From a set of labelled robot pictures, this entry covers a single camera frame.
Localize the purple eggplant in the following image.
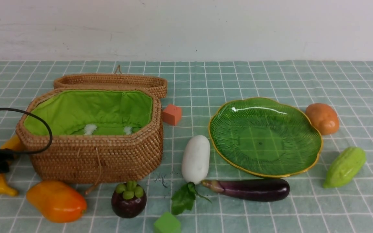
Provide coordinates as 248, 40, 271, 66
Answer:
201, 178, 290, 202

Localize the green checkered tablecloth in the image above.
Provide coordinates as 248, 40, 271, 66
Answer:
0, 60, 373, 233

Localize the dark purple mangosteen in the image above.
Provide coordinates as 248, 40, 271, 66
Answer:
111, 181, 147, 218

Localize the orange mango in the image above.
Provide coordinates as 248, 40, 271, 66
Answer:
26, 180, 87, 224

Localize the white radish with leaves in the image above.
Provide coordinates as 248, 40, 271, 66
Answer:
171, 135, 210, 216

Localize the yellow banana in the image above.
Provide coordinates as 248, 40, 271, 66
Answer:
0, 134, 25, 196

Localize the light green bitter gourd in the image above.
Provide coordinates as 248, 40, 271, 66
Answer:
322, 147, 367, 189

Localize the green leaf-shaped glass plate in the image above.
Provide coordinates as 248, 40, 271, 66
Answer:
208, 97, 323, 178

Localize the woven wicker basket lid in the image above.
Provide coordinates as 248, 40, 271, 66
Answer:
53, 66, 168, 98

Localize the green foam cube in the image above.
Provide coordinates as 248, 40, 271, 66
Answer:
153, 211, 182, 233

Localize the brown potato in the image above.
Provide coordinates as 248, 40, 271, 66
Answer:
305, 103, 340, 135

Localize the orange foam cube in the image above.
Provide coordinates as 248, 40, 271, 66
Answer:
162, 104, 182, 126

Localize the woven wicker basket green lining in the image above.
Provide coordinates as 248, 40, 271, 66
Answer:
16, 86, 164, 185

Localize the black cable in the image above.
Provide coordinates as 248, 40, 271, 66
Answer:
0, 108, 53, 155

